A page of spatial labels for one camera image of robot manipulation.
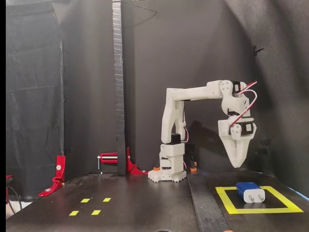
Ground white fixed gripper jaw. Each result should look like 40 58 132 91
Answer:
219 135 238 168

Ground blue white USB charger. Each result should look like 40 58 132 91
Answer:
236 182 266 203

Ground red metal corner bracket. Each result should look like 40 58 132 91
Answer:
126 147 149 175

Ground black cloth curtain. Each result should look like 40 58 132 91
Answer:
6 0 65 201

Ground red screw clamp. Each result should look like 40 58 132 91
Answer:
97 152 119 170

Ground thin black cable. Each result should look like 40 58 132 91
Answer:
6 186 23 216

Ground black table strip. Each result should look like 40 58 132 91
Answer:
187 173 232 232

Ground white moving gripper jaw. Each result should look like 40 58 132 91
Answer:
230 125 254 169

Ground yellow tape square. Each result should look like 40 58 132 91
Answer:
215 186 304 215

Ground black curtain clip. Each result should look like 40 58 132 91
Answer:
253 44 265 57

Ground black power cable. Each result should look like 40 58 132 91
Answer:
184 144 206 171

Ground red metal angle bracket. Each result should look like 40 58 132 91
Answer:
38 155 66 197

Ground black vertical post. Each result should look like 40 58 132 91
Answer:
112 0 127 176

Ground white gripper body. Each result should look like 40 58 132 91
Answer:
218 117 257 142

